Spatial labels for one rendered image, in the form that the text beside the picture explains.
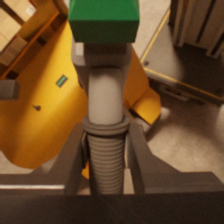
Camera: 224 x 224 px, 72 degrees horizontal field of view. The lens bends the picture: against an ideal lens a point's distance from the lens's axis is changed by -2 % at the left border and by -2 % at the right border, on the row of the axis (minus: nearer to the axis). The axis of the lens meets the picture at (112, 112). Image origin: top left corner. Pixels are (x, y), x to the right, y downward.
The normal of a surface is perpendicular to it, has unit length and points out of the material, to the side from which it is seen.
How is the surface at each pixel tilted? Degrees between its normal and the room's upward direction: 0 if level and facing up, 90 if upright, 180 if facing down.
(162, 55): 0
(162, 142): 0
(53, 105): 14
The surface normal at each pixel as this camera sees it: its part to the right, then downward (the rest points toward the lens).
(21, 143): -0.07, -0.06
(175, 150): -0.25, -0.22
